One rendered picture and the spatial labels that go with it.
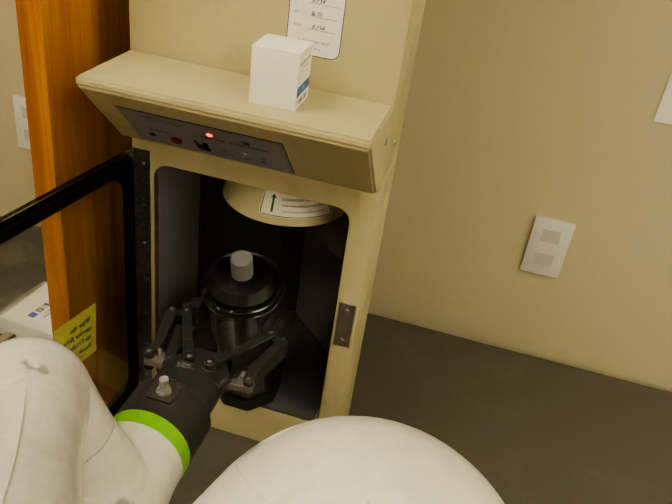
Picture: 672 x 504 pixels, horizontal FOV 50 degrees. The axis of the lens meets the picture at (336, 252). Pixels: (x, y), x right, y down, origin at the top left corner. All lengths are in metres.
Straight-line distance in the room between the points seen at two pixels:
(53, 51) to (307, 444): 0.69
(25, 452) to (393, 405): 0.83
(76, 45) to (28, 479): 0.56
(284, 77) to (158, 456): 0.39
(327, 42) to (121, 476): 0.48
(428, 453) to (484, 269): 1.14
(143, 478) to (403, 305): 0.85
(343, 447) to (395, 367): 1.08
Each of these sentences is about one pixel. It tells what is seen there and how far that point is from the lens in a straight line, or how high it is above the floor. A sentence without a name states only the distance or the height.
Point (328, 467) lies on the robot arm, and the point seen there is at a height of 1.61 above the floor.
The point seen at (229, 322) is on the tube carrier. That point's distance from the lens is 0.93.
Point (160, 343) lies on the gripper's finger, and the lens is 0.89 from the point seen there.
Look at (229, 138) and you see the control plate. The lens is 0.79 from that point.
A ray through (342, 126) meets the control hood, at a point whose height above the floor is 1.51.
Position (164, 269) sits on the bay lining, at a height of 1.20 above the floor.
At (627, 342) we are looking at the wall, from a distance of 1.46.
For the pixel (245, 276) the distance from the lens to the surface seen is 0.91.
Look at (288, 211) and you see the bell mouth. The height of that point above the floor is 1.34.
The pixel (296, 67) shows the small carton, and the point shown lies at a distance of 0.73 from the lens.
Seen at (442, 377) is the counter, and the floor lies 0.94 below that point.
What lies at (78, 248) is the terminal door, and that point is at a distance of 0.89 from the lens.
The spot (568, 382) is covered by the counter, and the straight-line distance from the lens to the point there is 1.41.
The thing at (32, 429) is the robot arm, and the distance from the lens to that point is 0.53.
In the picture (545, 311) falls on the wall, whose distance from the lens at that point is 1.42.
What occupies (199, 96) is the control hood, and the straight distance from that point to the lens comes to 0.77.
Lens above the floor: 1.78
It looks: 31 degrees down
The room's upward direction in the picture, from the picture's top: 8 degrees clockwise
